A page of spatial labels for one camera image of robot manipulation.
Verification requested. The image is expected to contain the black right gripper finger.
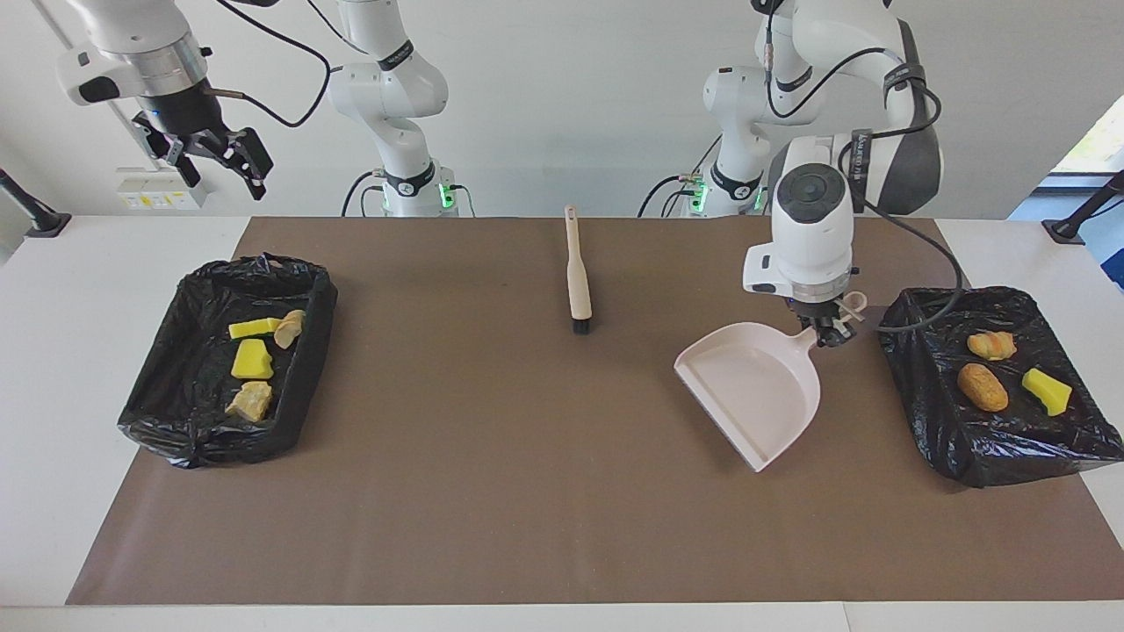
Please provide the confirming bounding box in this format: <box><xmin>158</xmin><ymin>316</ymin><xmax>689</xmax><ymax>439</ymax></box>
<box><xmin>132</xmin><ymin>112</ymin><xmax>203</xmax><ymax>189</ymax></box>
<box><xmin>224</xmin><ymin>128</ymin><xmax>274</xmax><ymax>202</ymax></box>

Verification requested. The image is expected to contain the pale pink plastic dustpan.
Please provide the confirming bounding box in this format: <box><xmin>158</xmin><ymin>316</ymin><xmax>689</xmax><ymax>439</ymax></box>
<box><xmin>674</xmin><ymin>292</ymin><xmax>868</xmax><ymax>474</ymax></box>

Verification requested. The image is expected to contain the brown corn-shaped trash piece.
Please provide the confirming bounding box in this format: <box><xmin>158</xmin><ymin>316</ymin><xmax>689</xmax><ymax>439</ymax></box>
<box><xmin>956</xmin><ymin>363</ymin><xmax>1010</xmax><ymax>413</ymax></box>

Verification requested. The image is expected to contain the squarish green yellow sponge piece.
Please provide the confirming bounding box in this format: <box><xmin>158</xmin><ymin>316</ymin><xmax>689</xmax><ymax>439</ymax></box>
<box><xmin>231</xmin><ymin>340</ymin><xmax>275</xmax><ymax>380</ymax></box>

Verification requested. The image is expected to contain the small yellow sponge piece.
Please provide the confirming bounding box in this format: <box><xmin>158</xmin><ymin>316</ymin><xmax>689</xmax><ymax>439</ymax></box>
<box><xmin>1021</xmin><ymin>368</ymin><xmax>1074</xmax><ymax>417</ymax></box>

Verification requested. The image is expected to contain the beige handled black bristle brush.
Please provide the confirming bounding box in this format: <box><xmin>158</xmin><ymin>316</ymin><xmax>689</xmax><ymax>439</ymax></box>
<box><xmin>564</xmin><ymin>205</ymin><xmax>594</xmax><ymax>335</ymax></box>

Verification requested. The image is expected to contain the black bag lined bin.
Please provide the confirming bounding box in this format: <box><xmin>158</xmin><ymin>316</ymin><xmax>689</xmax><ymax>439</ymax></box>
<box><xmin>878</xmin><ymin>285</ymin><xmax>1124</xmax><ymax>489</ymax></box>
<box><xmin>118</xmin><ymin>253</ymin><xmax>339</xmax><ymax>469</ymax></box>

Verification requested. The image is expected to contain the black table clamp stand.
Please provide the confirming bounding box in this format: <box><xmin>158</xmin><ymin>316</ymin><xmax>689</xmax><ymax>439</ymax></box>
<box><xmin>0</xmin><ymin>167</ymin><xmax>73</xmax><ymax>239</ymax></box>
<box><xmin>1041</xmin><ymin>169</ymin><xmax>1124</xmax><ymax>246</ymax></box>

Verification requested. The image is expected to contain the brown table mat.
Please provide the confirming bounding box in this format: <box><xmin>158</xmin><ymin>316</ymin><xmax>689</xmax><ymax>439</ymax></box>
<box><xmin>66</xmin><ymin>217</ymin><xmax>1124</xmax><ymax>607</ymax></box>

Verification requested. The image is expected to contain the white wall socket box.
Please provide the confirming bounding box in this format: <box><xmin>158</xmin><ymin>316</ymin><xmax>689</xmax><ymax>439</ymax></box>
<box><xmin>116</xmin><ymin>167</ymin><xmax>212</xmax><ymax>212</ymax></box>

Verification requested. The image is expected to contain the white wall cable conduit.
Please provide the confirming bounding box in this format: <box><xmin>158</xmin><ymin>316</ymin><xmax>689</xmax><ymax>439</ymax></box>
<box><xmin>33</xmin><ymin>0</ymin><xmax>163</xmax><ymax>172</ymax></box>

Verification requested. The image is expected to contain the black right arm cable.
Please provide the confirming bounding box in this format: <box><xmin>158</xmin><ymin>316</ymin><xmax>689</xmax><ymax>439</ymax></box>
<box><xmin>211</xmin><ymin>0</ymin><xmax>345</xmax><ymax>130</ymax></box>

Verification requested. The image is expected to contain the black right base cable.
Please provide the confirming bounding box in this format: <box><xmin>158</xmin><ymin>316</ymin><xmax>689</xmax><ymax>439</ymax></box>
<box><xmin>341</xmin><ymin>171</ymin><xmax>477</xmax><ymax>218</ymax></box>

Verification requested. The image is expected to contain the black base cable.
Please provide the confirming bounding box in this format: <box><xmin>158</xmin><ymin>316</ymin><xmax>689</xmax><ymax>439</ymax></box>
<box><xmin>341</xmin><ymin>171</ymin><xmax>477</xmax><ymax>218</ymax></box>
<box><xmin>638</xmin><ymin>136</ymin><xmax>723</xmax><ymax>218</ymax></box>

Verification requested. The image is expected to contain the black left base cable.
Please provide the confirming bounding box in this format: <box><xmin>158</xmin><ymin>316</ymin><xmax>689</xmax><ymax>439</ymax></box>
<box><xmin>638</xmin><ymin>136</ymin><xmax>723</xmax><ymax>218</ymax></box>

